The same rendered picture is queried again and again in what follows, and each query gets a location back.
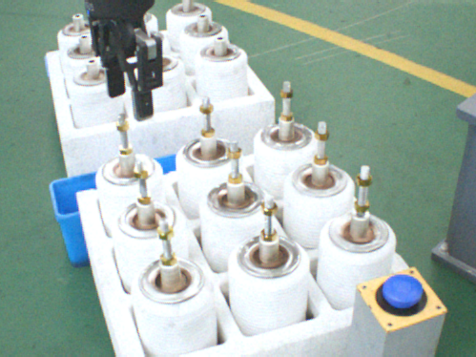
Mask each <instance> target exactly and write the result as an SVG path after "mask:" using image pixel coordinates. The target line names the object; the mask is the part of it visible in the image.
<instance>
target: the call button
mask: <svg viewBox="0 0 476 357"><path fill-rule="evenodd" d="M422 294H423V285H422V284H421V282H420V281H419V280H417V279H416V278H414V277H412V276H411V275H404V274H398V275H393V276H391V277H389V278H388V279H387V280H386V281H385V283H384V285H383V296H384V298H385V299H386V300H387V301H388V302H389V303H390V304H391V305H392V306H394V307H396V308H410V307H411V306H413V305H415V304H416V303H417V302H418V301H419V300H420V299H421V298H422Z"/></svg>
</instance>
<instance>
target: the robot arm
mask: <svg viewBox="0 0 476 357"><path fill-rule="evenodd" d="M84 3H85V8H86V9H85V11H86V12H87V15H88V17H89V20H88V22H89V26H90V31H91V40H92V43H93V55H94V56H95V57H100V64H101V65H102V67H103V68H105V69H104V73H105V79H106V85H107V89H106V92H107V96H109V97H111V98H115V97H117V96H120V95H124V94H125V93H126V84H125V77H124V73H126V74H127V76H128V78H129V81H130V84H131V85H130V88H131V89H132V90H131V94H132V102H133V108H134V116H135V120H137V121H143V120H146V119H149V118H150V117H152V116H153V115H154V98H153V90H156V89H158V88H160V87H162V86H163V81H162V80H163V77H162V76H163V50H162V41H161V39H160V38H161V37H160V36H157V37H153V38H151V37H149V36H148V35H149V34H148V31H147V28H146V26H145V22H144V20H143V18H144V16H145V13H146V11H148V10H150V9H151V8H152V7H153V5H154V4H155V0H84ZM98 38H99V42H98ZM134 57H136V58H137V61H135V62H127V59H130V58H134ZM135 69H136V72H137V80H136V77H135ZM153 72H154V74H153Z"/></svg>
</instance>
